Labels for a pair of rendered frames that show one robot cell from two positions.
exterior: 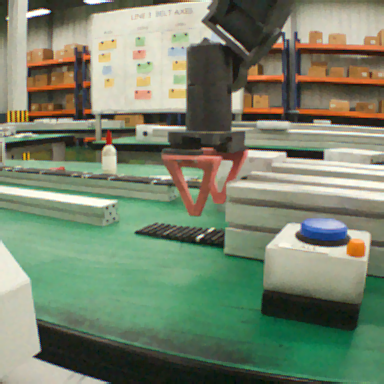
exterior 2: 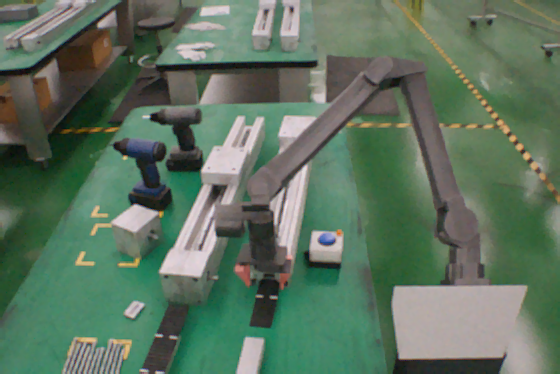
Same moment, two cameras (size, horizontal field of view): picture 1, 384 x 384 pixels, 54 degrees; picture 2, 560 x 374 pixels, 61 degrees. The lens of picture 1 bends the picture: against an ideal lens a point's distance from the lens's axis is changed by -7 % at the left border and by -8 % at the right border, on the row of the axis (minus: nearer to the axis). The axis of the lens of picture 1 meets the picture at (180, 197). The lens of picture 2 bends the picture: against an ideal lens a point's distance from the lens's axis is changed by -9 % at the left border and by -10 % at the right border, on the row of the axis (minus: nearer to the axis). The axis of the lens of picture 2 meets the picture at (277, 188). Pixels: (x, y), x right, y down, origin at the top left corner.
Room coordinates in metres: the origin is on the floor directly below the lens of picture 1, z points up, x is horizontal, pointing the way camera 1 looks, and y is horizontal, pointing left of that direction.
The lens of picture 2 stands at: (0.77, 0.84, 1.65)
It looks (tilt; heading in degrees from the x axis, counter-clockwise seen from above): 32 degrees down; 251
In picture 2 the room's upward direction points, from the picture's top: 2 degrees counter-clockwise
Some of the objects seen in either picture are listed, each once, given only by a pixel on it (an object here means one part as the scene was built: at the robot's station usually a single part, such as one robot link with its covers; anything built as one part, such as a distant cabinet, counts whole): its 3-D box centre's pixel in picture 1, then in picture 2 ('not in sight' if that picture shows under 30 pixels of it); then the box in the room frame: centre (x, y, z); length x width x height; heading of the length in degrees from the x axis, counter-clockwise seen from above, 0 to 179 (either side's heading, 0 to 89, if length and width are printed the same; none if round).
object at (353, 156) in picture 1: (352, 174); (141, 233); (0.75, -0.34, 0.83); 0.11 x 0.10 x 0.10; 131
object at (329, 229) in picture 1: (323, 233); (326, 239); (0.31, -0.12, 0.84); 0.04 x 0.04 x 0.02
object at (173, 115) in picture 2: not in sight; (173, 138); (0.58, -0.76, 0.89); 0.20 x 0.08 x 0.22; 158
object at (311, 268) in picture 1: (321, 266); (323, 249); (0.32, -0.12, 0.81); 0.10 x 0.08 x 0.06; 152
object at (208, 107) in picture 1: (208, 115); (263, 247); (0.50, -0.04, 0.94); 0.10 x 0.07 x 0.07; 153
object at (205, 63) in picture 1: (210, 67); (258, 224); (0.51, -0.04, 1.00); 0.07 x 0.06 x 0.07; 158
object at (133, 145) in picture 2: not in sight; (138, 171); (0.72, -0.58, 0.89); 0.20 x 0.08 x 0.22; 141
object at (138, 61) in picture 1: (162, 109); not in sight; (3.71, 0.16, 0.97); 1.50 x 0.50 x 1.95; 69
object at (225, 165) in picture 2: not in sight; (226, 168); (0.46, -0.52, 0.87); 0.16 x 0.11 x 0.07; 62
